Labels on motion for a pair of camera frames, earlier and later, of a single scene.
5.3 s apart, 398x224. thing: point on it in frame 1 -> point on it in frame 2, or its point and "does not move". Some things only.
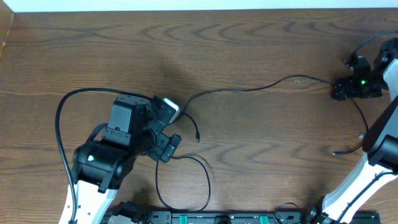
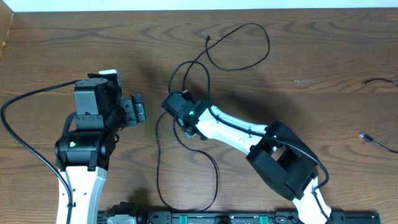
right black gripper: (353, 90) -> (180, 122)
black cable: (329, 81) -> (219, 39)
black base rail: (192, 216) does not move
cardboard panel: (6, 18) does not move
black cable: (198, 139) -> (191, 147)
